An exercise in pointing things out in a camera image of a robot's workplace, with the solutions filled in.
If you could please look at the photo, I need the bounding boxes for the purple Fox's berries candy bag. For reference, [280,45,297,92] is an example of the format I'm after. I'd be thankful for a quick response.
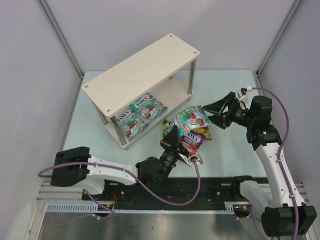
[180,130,206,156]

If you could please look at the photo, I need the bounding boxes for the orange Fox's fruits candy bag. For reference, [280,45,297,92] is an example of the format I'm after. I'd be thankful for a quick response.
[193,126,212,141]

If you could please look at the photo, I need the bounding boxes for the teal candy bag back side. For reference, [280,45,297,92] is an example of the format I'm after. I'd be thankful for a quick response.
[167,105,213,137]

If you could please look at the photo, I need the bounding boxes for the teal cherry mint candy bag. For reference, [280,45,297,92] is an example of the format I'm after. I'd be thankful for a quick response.
[130,92,168,123]

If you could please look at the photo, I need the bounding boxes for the teal Fox's mint candy bag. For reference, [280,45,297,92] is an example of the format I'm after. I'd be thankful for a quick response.
[116,108,149,141]

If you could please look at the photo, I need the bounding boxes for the green Fox's spring tea bag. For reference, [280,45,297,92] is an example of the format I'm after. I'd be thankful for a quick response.
[162,119,172,137]

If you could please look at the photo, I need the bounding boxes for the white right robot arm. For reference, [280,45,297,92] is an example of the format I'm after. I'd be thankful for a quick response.
[203,88,317,239]

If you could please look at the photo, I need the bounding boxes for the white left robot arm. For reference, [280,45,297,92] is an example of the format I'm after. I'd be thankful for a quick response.
[50,126,196,195]

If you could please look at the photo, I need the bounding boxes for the light wooden two-tier shelf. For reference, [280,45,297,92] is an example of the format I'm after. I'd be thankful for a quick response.
[81,33,201,150]

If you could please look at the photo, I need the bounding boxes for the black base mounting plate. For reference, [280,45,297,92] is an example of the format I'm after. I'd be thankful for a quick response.
[92,177,247,208]

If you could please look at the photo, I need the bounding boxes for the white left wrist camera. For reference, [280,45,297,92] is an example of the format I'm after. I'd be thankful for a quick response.
[178,153,203,169]

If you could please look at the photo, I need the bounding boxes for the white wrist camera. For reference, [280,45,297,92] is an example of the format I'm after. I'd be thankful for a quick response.
[237,86,253,105]
[178,153,203,169]

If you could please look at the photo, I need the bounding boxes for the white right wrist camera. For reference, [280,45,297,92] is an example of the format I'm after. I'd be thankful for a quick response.
[237,86,253,105]

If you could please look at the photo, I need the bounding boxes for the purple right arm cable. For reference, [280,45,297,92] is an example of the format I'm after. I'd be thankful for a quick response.
[247,86,300,238]

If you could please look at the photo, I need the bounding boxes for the white slotted cable duct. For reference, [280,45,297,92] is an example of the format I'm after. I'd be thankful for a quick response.
[46,201,250,215]

